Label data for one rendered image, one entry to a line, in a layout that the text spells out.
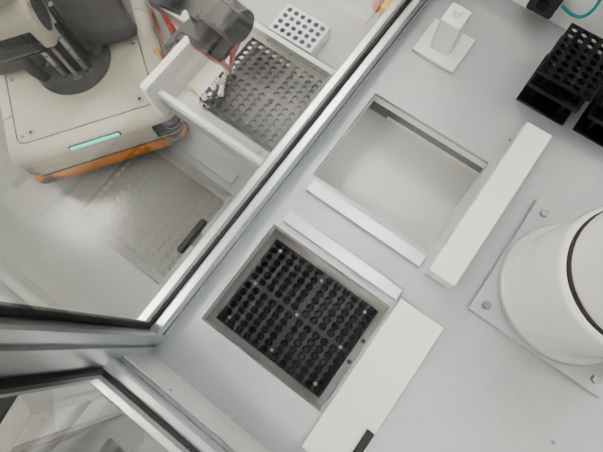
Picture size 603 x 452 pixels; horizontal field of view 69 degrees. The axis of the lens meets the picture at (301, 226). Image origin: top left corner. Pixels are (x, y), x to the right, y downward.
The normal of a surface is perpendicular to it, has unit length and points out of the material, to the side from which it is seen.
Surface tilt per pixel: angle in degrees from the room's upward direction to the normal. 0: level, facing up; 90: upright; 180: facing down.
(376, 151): 0
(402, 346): 0
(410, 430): 0
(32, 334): 90
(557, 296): 90
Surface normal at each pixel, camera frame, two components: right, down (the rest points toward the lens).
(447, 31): -0.59, 0.78
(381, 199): -0.03, -0.25
